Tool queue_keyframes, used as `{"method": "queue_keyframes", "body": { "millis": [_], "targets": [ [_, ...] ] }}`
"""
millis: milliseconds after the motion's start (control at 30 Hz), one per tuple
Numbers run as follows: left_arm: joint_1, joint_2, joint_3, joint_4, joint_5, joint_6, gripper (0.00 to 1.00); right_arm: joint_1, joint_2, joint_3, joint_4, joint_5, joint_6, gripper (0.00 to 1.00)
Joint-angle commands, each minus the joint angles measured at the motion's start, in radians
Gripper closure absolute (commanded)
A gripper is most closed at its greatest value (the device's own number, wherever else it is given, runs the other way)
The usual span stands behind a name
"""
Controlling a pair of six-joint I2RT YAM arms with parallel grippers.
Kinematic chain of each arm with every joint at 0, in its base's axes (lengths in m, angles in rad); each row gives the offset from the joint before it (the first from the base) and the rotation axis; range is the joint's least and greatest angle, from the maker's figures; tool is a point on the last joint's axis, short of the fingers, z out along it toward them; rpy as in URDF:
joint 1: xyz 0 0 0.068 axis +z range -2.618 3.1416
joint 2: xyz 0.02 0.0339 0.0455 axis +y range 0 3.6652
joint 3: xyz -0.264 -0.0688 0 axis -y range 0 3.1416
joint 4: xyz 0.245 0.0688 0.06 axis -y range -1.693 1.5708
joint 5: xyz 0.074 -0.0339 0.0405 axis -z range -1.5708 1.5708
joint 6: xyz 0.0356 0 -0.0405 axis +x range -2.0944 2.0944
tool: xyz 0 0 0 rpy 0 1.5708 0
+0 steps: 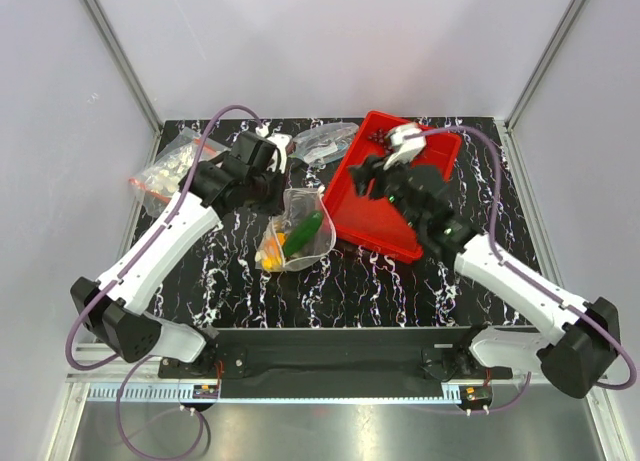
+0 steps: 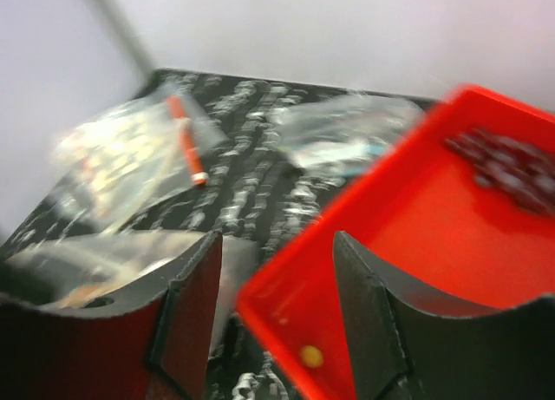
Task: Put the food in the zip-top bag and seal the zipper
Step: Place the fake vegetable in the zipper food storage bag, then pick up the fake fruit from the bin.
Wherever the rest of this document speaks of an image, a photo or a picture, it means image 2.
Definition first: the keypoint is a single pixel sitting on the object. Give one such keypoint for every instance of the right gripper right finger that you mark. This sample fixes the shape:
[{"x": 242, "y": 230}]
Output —
[{"x": 409, "y": 340}]

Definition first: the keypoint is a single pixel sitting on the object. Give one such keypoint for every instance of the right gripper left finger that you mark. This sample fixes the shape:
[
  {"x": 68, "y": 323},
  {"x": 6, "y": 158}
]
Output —
[{"x": 147, "y": 340}]

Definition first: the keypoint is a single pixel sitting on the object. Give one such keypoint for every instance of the polka dot zip bag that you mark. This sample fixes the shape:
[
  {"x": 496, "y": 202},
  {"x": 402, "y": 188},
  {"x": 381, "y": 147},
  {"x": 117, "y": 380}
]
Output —
[{"x": 73, "y": 271}]

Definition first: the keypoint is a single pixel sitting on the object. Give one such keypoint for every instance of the purple toy grapes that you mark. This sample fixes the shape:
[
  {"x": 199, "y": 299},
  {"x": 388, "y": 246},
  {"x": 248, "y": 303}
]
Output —
[{"x": 518, "y": 169}]

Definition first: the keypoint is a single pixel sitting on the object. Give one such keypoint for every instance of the red zipper clear bag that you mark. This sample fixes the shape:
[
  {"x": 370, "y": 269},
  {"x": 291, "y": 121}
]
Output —
[{"x": 132, "y": 157}]

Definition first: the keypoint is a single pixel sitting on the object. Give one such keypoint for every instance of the small clear bag with items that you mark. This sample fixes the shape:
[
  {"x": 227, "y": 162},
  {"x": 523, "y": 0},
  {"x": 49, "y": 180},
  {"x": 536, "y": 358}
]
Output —
[{"x": 343, "y": 135}]

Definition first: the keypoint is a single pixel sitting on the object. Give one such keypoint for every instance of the small brown ball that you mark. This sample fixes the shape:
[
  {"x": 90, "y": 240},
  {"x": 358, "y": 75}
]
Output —
[{"x": 311, "y": 356}]

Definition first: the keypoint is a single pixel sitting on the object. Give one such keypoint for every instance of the red plastic tray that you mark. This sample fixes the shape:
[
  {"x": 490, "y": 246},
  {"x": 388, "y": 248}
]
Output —
[{"x": 420, "y": 210}]

